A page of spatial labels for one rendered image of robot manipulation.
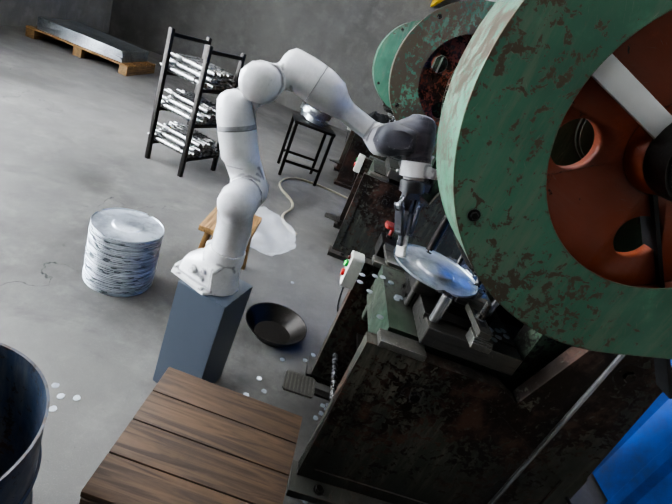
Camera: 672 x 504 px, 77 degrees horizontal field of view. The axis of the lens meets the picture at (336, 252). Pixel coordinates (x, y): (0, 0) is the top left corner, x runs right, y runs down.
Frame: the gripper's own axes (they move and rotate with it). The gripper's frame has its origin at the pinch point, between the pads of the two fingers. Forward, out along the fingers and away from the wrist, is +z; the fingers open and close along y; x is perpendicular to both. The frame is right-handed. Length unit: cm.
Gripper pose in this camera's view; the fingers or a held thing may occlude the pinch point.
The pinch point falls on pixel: (401, 245)
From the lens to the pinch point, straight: 132.0
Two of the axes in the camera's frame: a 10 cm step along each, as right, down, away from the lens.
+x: 7.3, 2.5, -6.4
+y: -6.7, 0.8, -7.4
